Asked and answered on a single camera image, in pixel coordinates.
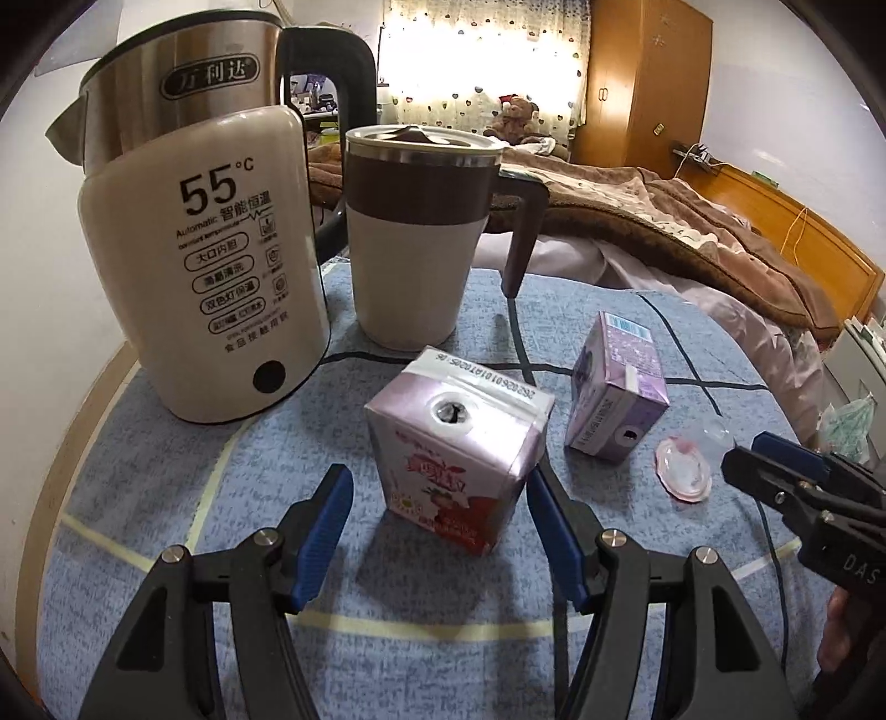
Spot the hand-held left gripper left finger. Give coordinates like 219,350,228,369
78,464,356,720

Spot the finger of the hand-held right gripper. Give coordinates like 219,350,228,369
753,431,886,494
721,446,852,531

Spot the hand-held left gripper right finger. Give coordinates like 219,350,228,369
527,460,800,720

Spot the pink strawberry milk carton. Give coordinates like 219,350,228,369
364,346,556,558

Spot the person's right hand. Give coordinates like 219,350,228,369
817,588,863,676

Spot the pink plastic cup lid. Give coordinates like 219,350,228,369
654,436,714,503

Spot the white box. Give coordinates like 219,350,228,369
827,318,886,416

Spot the purple milk carton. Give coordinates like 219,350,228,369
564,310,671,464

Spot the blue table mat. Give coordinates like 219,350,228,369
38,263,852,720

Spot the wooden bed headboard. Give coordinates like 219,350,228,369
682,162,886,326

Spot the cream electric kettle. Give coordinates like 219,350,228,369
47,10,378,425

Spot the cream and brown lidded mug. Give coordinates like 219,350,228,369
342,125,551,351

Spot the brown blanket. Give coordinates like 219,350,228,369
308,142,849,347

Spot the wooden wardrobe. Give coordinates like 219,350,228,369
571,0,714,167

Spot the brown teddy bear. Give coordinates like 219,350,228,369
485,95,542,143

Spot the heart print curtain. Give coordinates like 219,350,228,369
377,0,593,140

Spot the black cable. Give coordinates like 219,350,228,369
497,269,537,390

